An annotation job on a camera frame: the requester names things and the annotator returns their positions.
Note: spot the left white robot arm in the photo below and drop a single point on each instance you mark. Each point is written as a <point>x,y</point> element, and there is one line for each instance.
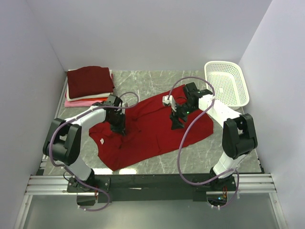
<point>63,142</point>

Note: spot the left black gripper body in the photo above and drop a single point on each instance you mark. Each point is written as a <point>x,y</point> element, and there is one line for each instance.
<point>117,126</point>

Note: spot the white perforated plastic basket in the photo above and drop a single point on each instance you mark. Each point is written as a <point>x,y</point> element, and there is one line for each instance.
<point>228,82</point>

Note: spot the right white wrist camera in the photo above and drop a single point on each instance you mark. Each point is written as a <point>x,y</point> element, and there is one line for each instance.
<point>169,100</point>

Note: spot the folded dark red t-shirt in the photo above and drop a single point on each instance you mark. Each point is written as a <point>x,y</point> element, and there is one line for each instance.
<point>89,81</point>

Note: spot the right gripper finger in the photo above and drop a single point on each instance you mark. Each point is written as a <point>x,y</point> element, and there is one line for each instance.
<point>173,117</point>
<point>177,124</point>

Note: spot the folded pink t-shirt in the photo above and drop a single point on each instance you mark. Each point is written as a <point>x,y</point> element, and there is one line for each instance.
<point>79,104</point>

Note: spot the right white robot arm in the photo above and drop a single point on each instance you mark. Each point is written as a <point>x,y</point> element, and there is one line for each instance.
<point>238,138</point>

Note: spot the aluminium extrusion rail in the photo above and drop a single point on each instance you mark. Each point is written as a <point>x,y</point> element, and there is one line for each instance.
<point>57,185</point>

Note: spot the folded orange-red t-shirt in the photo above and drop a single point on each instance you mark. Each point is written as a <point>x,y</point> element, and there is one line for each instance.
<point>92,99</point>

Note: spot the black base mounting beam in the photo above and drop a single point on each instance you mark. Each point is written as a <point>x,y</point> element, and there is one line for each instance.
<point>146,187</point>

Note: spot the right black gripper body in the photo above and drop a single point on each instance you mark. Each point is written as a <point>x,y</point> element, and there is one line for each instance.
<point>178,114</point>

